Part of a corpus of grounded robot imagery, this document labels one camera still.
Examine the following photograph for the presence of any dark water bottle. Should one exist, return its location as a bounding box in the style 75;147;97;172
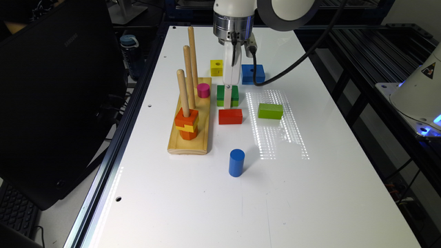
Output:
120;34;145;81

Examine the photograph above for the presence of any orange hexagon block bottom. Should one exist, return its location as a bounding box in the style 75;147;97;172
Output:
179;128;198;141

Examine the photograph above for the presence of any red rectangular block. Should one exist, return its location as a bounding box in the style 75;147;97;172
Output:
218;109;243;125

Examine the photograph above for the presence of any blue square block with hole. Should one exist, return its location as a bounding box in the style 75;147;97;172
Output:
242;64;265;85

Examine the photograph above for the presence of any wooden peg board base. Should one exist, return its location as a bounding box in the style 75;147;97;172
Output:
167;86;211;155

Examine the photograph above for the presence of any wooden peg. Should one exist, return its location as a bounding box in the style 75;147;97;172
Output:
183;45;196;109
187;26;198;87
176;69;190;118

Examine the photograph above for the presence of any magenta cylinder block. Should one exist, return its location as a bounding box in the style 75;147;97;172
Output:
196;83;210;99

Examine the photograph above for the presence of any monitor stand base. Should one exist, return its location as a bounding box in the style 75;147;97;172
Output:
108;0;148;25

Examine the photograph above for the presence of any dark green square block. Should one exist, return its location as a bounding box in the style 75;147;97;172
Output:
216;85;239;107

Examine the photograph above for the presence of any front wooden peg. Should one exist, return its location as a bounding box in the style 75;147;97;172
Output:
176;69;190;118

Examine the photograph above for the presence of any light green rectangular block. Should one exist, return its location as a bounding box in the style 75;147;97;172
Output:
258;103;283;120

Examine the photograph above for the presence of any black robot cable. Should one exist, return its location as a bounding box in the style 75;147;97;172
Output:
250;0;349;87

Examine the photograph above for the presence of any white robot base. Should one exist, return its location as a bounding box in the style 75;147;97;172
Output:
376;46;440;139

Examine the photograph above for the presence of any orange square block top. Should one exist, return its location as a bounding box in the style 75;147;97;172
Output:
174;108;198;127

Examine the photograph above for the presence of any black Samsung monitor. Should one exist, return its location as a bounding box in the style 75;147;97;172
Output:
1;0;127;210

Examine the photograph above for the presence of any yellow square block with hole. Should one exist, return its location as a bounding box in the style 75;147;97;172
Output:
210;60;223;76

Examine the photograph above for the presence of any rear wooden peg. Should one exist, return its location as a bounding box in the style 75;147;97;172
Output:
187;26;198;87

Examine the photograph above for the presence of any middle wooden peg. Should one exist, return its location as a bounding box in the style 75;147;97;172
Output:
183;45;196;109

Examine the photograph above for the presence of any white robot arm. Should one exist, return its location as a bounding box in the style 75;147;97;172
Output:
213;0;321;109

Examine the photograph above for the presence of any blue cylinder block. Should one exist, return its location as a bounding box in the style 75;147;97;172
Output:
229;149;245;177

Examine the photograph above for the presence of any black keyboard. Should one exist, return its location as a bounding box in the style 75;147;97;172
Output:
1;181;39;239

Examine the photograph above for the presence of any yellow block on peg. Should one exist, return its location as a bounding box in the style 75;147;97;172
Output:
175;123;198;132

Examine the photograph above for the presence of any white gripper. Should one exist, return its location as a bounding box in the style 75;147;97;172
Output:
222;32;257;109

